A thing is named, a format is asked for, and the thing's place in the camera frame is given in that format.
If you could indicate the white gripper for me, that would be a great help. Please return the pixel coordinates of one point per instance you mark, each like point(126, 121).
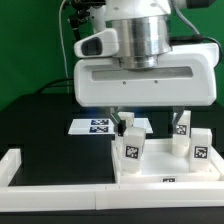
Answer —
point(184, 76)

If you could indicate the white square table top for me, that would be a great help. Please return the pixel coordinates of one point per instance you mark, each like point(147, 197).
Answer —
point(159, 165)

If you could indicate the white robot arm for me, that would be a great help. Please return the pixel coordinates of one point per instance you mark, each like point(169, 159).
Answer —
point(132, 61)

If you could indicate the white sheet with tags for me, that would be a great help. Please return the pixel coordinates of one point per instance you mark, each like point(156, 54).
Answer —
point(102, 126)

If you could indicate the white U-shaped fence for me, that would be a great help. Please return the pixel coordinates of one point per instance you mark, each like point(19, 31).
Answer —
point(104, 196)

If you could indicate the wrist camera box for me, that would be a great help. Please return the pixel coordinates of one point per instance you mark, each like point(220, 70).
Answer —
point(101, 44)

